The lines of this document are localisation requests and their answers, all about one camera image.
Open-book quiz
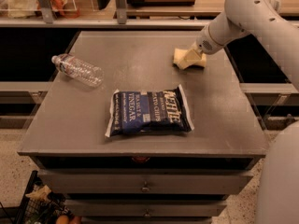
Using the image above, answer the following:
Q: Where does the clear plastic water bottle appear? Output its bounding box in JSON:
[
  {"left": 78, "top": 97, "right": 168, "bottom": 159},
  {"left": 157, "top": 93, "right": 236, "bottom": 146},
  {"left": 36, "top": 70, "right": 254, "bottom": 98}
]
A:
[{"left": 51, "top": 53, "right": 104, "bottom": 87}]

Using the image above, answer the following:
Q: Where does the upper grey drawer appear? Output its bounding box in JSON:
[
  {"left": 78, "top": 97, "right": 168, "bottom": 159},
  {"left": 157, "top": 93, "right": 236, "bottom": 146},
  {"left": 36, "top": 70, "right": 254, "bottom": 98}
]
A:
[{"left": 38, "top": 170, "right": 252, "bottom": 195}]

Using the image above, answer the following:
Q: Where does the blue potato chip bag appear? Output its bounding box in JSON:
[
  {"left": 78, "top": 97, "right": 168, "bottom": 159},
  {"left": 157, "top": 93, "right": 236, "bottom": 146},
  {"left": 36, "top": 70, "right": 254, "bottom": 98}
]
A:
[{"left": 105, "top": 85, "right": 194, "bottom": 137}]

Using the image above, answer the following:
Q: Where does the black wire basket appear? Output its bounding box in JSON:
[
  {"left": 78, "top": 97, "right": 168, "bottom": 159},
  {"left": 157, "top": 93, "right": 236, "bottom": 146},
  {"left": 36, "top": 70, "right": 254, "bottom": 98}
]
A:
[{"left": 0, "top": 171, "right": 82, "bottom": 224}]

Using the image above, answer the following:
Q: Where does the clear acrylic box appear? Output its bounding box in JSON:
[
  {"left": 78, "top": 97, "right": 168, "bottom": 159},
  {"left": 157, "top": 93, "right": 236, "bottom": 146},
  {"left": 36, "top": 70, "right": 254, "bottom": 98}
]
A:
[{"left": 0, "top": 0, "right": 79, "bottom": 18}]

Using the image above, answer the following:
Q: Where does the grey drawer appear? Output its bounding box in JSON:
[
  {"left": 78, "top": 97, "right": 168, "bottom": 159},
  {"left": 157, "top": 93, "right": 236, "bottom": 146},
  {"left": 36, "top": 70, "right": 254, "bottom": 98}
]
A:
[
  {"left": 66, "top": 200, "right": 226, "bottom": 217},
  {"left": 38, "top": 170, "right": 252, "bottom": 195}
]

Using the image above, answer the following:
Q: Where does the grey metal shelf rail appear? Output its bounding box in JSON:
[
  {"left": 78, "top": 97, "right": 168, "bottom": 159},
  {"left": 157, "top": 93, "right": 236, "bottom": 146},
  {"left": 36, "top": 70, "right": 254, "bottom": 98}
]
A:
[{"left": 0, "top": 18, "right": 210, "bottom": 30}]

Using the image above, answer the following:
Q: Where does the grey drawer cabinet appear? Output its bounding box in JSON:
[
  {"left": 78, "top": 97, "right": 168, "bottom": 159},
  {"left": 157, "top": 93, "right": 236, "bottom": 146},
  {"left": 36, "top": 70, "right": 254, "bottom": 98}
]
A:
[{"left": 20, "top": 31, "right": 268, "bottom": 224}]

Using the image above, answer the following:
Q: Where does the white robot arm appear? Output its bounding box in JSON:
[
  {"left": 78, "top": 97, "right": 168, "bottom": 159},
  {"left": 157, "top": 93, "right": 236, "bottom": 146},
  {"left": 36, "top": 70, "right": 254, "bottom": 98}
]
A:
[{"left": 176, "top": 0, "right": 299, "bottom": 224}]

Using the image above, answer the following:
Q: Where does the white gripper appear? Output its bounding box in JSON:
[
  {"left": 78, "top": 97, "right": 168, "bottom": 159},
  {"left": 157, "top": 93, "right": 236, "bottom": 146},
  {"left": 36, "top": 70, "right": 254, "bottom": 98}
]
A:
[{"left": 178, "top": 16, "right": 237, "bottom": 69}]

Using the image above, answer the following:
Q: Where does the lower grey drawer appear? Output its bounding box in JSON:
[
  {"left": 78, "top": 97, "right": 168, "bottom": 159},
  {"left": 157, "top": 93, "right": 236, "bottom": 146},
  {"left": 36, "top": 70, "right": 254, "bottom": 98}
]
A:
[{"left": 66, "top": 200, "right": 226, "bottom": 217}]

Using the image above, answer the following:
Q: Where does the yellow sponge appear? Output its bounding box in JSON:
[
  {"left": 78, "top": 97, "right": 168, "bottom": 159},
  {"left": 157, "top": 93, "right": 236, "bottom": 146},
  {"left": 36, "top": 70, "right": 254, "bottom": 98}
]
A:
[{"left": 173, "top": 49, "right": 206, "bottom": 70}]

